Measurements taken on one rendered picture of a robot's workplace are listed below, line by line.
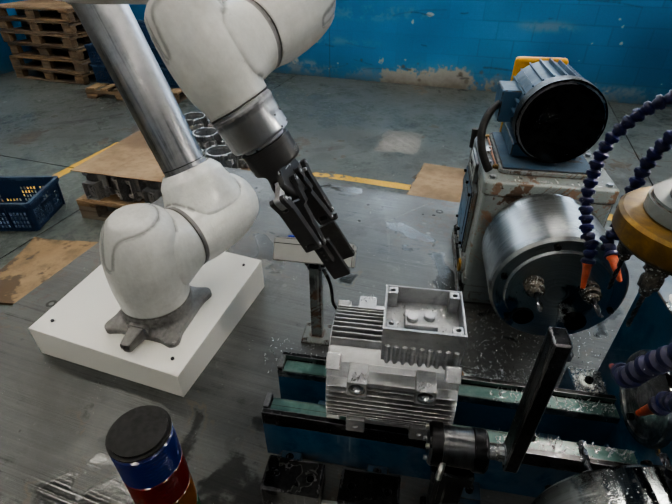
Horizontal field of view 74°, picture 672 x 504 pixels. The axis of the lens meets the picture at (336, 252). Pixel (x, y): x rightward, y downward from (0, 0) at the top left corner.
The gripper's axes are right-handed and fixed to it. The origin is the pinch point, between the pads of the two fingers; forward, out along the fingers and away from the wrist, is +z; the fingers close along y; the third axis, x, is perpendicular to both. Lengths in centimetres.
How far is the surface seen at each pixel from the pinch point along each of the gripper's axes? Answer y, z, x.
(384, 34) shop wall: 567, 35, 61
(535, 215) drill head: 24.3, 21.5, -29.2
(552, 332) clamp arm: -19.1, 8.9, -26.6
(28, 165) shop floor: 247, -53, 328
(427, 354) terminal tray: -10.9, 15.8, -9.0
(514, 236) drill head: 20.2, 21.9, -24.3
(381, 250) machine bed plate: 58, 36, 16
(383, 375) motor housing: -12.8, 16.0, -1.8
